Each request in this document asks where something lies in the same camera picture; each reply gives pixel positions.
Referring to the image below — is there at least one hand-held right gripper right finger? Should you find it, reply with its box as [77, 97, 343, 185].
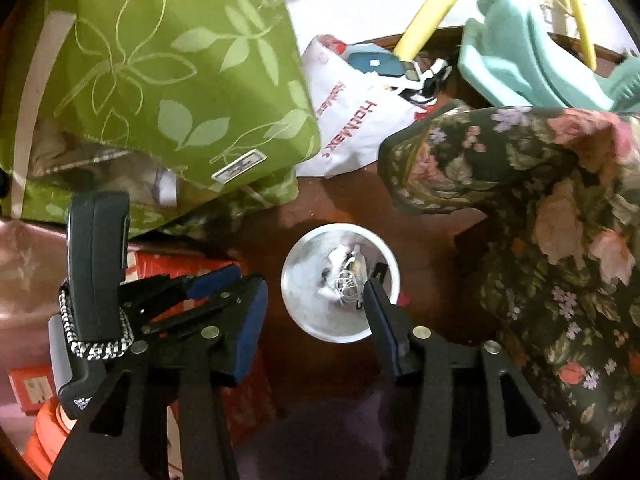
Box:
[362, 262, 573, 480]

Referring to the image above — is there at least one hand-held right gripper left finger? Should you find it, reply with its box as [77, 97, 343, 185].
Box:
[47, 280, 271, 480]

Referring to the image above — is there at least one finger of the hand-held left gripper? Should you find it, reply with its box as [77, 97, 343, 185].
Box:
[122, 274, 263, 341]
[117, 262, 242, 306]

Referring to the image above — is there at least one white earphone cable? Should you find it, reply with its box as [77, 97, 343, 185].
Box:
[320, 260, 363, 306]

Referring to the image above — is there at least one white bin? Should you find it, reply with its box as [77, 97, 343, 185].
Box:
[280, 223, 402, 344]

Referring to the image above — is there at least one brown glossy bag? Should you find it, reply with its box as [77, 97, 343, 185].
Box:
[0, 217, 131, 346]

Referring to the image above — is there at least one dark purple cloth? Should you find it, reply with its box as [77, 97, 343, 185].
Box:
[235, 390, 416, 480]

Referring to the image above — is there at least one small red box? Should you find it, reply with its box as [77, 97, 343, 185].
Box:
[7, 365, 58, 411]

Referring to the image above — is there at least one green leaf-print bag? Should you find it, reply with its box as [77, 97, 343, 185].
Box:
[0, 0, 321, 241]

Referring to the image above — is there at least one orange round lid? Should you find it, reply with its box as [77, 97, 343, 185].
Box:
[22, 397, 76, 478]

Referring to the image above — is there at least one white plastic bag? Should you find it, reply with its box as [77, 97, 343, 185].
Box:
[295, 34, 441, 179]

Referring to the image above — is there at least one floral blanket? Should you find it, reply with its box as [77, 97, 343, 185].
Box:
[377, 100, 640, 476]

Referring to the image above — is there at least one teal white box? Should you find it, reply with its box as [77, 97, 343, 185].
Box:
[347, 45, 426, 83]

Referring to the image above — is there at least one teal cloth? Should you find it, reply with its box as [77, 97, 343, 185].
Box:
[457, 0, 640, 113]

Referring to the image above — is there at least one yellow foam tube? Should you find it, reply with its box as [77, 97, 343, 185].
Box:
[392, 0, 599, 72]

